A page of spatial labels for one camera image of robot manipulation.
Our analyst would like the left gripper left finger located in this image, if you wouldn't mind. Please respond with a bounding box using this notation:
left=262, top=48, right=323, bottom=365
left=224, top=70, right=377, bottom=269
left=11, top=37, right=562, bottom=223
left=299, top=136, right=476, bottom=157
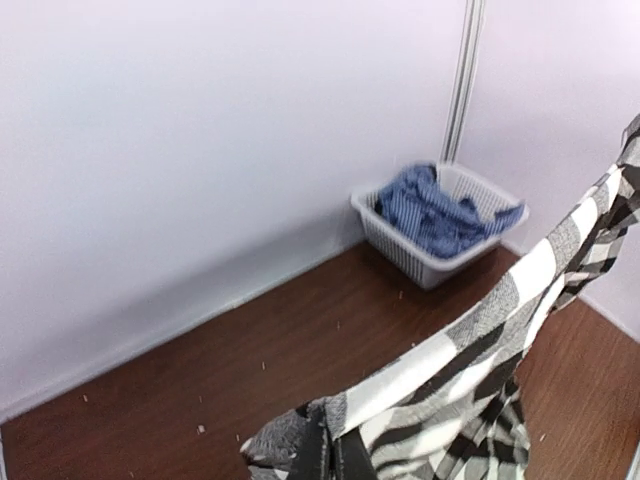
left=288, top=402, right=332, bottom=480

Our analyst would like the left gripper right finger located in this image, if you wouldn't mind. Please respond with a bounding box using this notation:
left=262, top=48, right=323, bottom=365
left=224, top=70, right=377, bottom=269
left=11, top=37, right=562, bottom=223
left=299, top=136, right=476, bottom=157
left=333, top=429, right=378, bottom=480

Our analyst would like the white plastic laundry basket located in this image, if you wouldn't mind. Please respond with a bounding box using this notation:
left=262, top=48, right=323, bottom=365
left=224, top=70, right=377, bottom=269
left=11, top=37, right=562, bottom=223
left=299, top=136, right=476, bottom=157
left=350, top=163, right=524, bottom=291

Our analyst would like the light blue checked shirt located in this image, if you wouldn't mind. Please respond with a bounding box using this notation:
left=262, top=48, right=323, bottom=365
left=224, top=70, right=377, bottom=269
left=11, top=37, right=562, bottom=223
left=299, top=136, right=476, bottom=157
left=375, top=164, right=525, bottom=260

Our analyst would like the right aluminium frame post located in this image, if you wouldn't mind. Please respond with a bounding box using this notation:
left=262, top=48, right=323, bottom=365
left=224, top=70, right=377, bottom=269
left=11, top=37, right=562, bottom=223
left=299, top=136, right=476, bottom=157
left=439, top=0, right=486, bottom=163

